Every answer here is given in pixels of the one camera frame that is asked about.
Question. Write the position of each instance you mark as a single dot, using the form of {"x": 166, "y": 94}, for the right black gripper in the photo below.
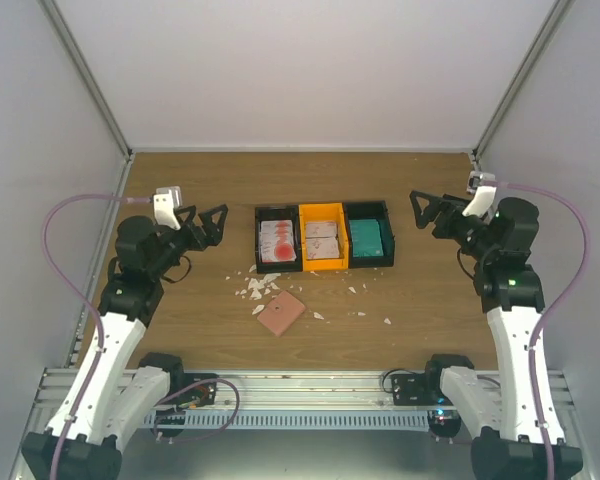
{"x": 449, "y": 205}

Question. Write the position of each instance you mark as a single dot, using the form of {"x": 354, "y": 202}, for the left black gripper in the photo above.
{"x": 212, "y": 235}

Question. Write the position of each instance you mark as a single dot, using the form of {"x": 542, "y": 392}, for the red white credit card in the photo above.
{"x": 276, "y": 241}

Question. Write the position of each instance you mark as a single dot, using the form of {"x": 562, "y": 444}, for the pink card holder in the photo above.
{"x": 281, "y": 312}

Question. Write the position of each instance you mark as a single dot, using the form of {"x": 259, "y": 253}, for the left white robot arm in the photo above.
{"x": 87, "y": 436}

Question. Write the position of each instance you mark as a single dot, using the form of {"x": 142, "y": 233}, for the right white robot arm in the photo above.
{"x": 518, "y": 435}

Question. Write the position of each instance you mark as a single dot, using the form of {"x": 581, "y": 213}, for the black left card bin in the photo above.
{"x": 285, "y": 212}

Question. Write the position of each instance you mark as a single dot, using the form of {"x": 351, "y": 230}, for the black card bin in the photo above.
{"x": 371, "y": 210}
{"x": 285, "y": 212}

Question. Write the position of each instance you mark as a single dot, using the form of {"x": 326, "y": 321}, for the black right card bin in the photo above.
{"x": 371, "y": 210}

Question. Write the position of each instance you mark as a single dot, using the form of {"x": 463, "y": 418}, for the teal cards stack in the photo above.
{"x": 366, "y": 238}

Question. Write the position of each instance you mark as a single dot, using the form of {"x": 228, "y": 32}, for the white cards in orange bin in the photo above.
{"x": 322, "y": 240}

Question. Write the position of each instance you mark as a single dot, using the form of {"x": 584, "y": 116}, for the orange middle card bin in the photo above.
{"x": 312, "y": 212}

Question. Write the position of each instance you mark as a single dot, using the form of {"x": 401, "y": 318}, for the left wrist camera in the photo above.
{"x": 166, "y": 201}

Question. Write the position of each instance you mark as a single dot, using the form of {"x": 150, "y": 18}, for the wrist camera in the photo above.
{"x": 166, "y": 201}
{"x": 483, "y": 188}

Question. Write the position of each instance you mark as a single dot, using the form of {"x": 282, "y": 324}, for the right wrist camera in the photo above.
{"x": 483, "y": 188}

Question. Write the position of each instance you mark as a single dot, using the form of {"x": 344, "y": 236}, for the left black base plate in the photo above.
{"x": 170, "y": 416}

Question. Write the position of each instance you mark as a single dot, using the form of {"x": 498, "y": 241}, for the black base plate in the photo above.
{"x": 170, "y": 416}
{"x": 409, "y": 388}

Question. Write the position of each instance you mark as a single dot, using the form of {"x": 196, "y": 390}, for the aluminium front rail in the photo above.
{"x": 300, "y": 390}

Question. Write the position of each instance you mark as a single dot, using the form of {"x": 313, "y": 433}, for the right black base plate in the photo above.
{"x": 409, "y": 388}

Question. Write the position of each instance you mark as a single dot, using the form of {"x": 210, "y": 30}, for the grey slotted cable duct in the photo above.
{"x": 299, "y": 420}

